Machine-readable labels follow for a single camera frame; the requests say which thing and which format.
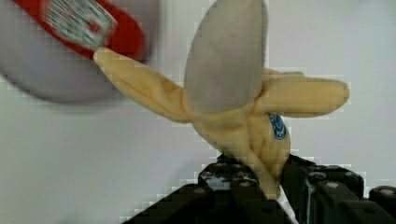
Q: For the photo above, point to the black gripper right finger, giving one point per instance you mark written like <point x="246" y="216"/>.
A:
<point x="330" y="194"/>

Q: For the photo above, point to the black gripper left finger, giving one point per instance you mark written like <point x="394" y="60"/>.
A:
<point x="227" y="192"/>

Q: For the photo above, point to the yellow plush peeled banana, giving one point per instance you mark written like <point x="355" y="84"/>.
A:
<point x="228" y="96"/>

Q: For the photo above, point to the grey oval plate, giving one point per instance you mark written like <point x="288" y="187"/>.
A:
<point x="40" y="65"/>

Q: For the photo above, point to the red ketchup bottle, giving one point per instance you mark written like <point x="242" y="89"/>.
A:
<point x="84" y="26"/>

